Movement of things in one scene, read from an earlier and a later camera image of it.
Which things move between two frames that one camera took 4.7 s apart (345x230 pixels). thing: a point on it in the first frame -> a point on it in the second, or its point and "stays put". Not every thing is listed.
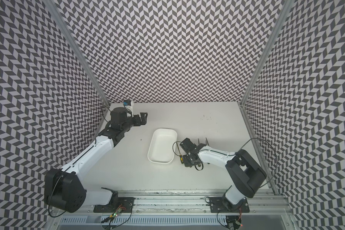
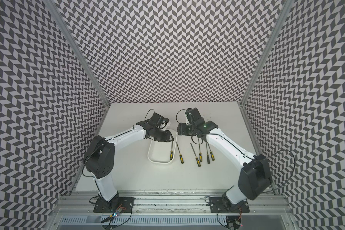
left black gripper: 143,119 -> 167,137
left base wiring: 115,214 stays put
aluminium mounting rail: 209,202 stays put
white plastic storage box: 162,146 stays put
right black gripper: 187,164 -> 181,131
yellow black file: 181,156 -> 171,155
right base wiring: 238,222 stays put
